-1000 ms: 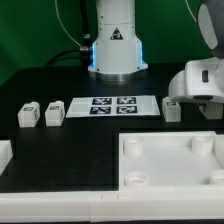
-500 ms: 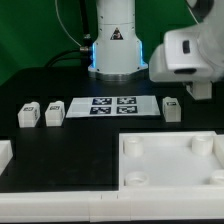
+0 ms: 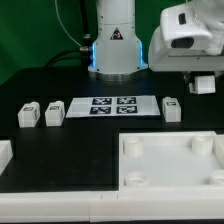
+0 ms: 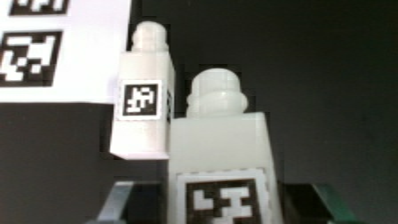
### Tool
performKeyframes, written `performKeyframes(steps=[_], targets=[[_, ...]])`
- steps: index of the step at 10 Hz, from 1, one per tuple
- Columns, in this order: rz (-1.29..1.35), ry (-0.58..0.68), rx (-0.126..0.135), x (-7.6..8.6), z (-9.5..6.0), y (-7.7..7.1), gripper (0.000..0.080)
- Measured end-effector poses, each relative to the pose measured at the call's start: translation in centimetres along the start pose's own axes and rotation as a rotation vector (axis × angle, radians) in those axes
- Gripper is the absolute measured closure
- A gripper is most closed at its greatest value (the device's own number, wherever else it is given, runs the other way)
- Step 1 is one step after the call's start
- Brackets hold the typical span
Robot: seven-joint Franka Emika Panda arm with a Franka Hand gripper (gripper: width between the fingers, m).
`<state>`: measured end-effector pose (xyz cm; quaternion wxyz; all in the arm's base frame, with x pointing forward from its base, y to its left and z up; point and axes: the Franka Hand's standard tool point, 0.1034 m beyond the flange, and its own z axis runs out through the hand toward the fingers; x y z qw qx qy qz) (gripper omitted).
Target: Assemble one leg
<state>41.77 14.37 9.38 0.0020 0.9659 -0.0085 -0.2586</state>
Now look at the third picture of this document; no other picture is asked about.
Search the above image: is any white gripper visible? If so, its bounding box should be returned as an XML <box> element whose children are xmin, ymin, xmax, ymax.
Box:
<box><xmin>148</xmin><ymin>0</ymin><xmax>224</xmax><ymax>84</ymax></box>

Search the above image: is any white square table top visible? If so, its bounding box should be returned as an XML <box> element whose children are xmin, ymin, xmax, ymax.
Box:
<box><xmin>119</xmin><ymin>131</ymin><xmax>224</xmax><ymax>190</ymax></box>

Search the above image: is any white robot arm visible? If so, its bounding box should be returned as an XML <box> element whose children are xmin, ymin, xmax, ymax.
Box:
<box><xmin>88</xmin><ymin>0</ymin><xmax>224</xmax><ymax>81</ymax></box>

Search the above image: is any tag sheet with markers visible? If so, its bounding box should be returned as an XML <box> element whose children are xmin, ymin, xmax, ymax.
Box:
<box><xmin>66</xmin><ymin>96</ymin><xmax>160</xmax><ymax>118</ymax></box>

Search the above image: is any black cable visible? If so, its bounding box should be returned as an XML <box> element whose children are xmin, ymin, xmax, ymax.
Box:
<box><xmin>44</xmin><ymin>0</ymin><xmax>94</xmax><ymax>68</ymax></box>

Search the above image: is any white front rail fixture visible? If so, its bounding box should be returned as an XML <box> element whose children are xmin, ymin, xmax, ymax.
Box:
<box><xmin>0</xmin><ymin>187</ymin><xmax>224</xmax><ymax>223</ymax></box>

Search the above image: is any thin white cable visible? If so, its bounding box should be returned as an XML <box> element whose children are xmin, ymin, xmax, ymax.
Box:
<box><xmin>54</xmin><ymin>0</ymin><xmax>84</xmax><ymax>48</ymax></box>

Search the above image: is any white left bracket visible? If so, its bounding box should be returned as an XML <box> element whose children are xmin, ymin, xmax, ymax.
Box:
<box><xmin>0</xmin><ymin>140</ymin><xmax>13</xmax><ymax>176</ymax></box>

